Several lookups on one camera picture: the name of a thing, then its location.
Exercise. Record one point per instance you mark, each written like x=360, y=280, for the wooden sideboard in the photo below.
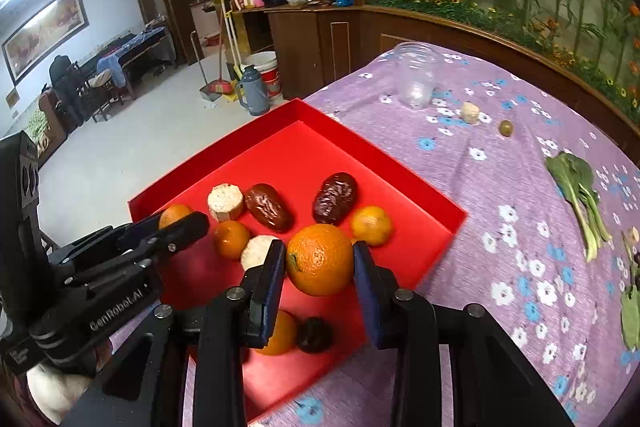
x=320, y=52

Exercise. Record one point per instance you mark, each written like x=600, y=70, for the red tray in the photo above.
x=300, y=157

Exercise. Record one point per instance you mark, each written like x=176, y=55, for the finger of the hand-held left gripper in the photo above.
x=135, y=229
x=185, y=229

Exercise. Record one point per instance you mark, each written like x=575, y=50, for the dark brown round fruit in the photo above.
x=315, y=334

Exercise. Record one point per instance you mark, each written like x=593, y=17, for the grey thermos jug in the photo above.
x=252, y=89

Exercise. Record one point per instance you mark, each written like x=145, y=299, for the large orange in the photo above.
x=320, y=259

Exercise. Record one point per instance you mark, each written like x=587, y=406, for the wrinkled dark red date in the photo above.
x=335, y=198

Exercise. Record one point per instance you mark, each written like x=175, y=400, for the person's left forearm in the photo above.
x=55, y=394

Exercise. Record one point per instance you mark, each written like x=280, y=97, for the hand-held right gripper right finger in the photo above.
x=370, y=302

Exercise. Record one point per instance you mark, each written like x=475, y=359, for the yellowish orange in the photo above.
x=371, y=225

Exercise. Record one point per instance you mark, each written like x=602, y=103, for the red dustpan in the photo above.
x=217, y=88

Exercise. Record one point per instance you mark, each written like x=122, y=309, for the green bok choy bunch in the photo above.
x=570, y=174

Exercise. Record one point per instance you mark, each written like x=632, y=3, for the wooden chair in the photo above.
x=102, y=82

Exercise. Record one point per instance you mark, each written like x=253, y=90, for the purple floral tablecloth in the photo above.
x=500, y=187

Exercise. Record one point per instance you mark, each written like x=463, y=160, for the large green leaf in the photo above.
x=631, y=322

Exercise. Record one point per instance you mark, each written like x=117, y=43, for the armchair with printed cushion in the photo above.
x=45, y=127

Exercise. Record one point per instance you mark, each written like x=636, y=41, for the glossy red date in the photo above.
x=267, y=207

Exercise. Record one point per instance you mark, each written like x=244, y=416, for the small tangerine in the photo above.
x=175, y=213
x=285, y=332
x=231, y=239

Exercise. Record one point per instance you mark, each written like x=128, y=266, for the white and red bucket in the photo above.
x=268, y=67

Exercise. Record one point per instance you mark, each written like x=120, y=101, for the small green olive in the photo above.
x=506, y=128

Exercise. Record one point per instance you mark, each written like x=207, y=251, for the table with blue cloth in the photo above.
x=145, y=47

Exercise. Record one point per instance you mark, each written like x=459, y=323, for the broom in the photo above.
x=231, y=52

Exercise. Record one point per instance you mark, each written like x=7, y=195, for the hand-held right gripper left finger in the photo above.
x=267, y=302

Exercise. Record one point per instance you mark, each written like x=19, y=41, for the framed wall painting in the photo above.
x=45, y=32

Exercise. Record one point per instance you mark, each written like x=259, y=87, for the clear plastic cup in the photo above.
x=415, y=74

